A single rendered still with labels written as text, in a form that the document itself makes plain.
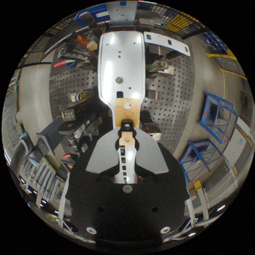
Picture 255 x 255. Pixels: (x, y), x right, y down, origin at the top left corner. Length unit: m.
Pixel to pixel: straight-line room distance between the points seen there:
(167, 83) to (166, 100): 0.16
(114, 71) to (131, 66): 0.08
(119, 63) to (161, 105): 0.53
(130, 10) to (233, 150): 8.05
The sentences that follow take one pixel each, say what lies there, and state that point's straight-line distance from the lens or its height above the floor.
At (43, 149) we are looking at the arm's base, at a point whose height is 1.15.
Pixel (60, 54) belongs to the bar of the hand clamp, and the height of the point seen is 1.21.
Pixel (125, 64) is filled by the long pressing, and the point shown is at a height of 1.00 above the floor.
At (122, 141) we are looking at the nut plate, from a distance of 0.16.
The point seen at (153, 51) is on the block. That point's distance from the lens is 0.49.
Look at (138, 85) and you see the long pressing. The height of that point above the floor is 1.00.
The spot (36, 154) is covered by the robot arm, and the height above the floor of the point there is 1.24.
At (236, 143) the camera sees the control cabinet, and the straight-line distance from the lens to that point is 7.82.
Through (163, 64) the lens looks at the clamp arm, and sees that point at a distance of 0.34.
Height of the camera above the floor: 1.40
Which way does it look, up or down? 61 degrees down
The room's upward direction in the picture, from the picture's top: 176 degrees clockwise
